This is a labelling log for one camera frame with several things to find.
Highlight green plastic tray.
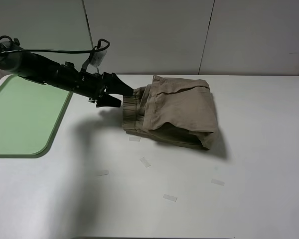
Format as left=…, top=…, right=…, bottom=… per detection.
left=0, top=75, right=72, bottom=158

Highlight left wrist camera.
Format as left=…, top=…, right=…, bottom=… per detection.
left=81, top=50, right=107, bottom=74

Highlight khaki shorts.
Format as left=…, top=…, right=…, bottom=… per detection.
left=122, top=75, right=219, bottom=150

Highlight clear tape strip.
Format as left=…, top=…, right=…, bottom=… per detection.
left=163, top=194, right=177, bottom=202
left=129, top=136, right=141, bottom=142
left=211, top=179, right=225, bottom=186
left=140, top=157, right=151, bottom=168
left=95, top=170, right=109, bottom=177

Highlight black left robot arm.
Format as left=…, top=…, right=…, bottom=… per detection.
left=0, top=35, right=134, bottom=108

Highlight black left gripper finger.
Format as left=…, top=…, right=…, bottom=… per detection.
left=102, top=72, right=134, bottom=96
left=96, top=94, right=121, bottom=108

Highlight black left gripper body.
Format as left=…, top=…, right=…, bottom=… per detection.
left=74, top=71, right=110, bottom=102

